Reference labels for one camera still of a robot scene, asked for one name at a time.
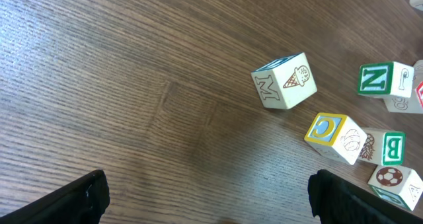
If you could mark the yellow letter C block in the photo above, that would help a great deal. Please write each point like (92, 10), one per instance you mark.
(336, 136)

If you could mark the letter Z block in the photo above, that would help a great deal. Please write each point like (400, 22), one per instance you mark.
(284, 82)

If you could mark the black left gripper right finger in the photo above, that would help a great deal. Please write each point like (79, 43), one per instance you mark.
(337, 201)

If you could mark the green letter N block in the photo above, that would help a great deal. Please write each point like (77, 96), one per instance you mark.
(388, 79)

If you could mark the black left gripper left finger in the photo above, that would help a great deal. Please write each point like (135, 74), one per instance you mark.
(82, 201)

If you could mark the green letter B pineapple block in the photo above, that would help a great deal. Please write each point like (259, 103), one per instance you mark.
(383, 147)

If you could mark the letter A soccer block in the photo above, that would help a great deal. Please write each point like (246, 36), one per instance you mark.
(399, 185)

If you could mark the red letter V block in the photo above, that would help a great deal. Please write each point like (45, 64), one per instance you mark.
(412, 105)

